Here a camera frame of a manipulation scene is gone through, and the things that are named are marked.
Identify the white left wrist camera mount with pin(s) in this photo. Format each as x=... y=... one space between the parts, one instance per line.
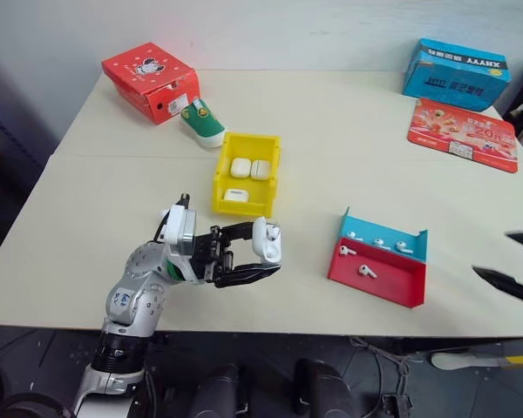
x=176 y=226

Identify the red cardboard shoe box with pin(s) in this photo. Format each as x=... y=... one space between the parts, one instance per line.
x=144 y=74

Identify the white and yellow tool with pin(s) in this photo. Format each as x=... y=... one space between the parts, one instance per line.
x=462 y=360

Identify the white earbud case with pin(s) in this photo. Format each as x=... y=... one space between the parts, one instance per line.
x=235 y=195
x=259 y=169
x=240 y=167
x=261 y=246

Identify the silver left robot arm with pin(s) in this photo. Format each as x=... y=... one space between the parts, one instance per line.
x=131 y=305

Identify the closed white earbud case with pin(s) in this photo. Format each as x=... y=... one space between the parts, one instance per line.
x=259 y=169
x=240 y=167
x=235 y=195

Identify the black plug box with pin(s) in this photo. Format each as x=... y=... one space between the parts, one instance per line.
x=396 y=405

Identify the blue cardboard box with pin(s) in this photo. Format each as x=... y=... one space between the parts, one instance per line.
x=455 y=78

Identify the yellow plastic bin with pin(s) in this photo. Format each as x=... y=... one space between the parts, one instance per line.
x=244 y=208

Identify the blue plastic tray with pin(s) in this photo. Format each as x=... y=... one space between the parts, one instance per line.
x=370 y=226

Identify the green and white shoe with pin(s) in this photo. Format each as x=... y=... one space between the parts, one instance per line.
x=202 y=124

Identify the red plastic tray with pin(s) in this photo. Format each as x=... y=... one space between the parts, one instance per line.
x=388 y=283

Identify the dark rounded shape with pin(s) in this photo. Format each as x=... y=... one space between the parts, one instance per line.
x=215 y=392
x=320 y=387

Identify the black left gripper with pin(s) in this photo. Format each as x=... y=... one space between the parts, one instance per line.
x=209 y=257

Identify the white earbud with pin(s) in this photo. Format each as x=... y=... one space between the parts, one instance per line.
x=347 y=250
x=381 y=243
x=403 y=247
x=368 y=271
x=354 y=235
x=272 y=233

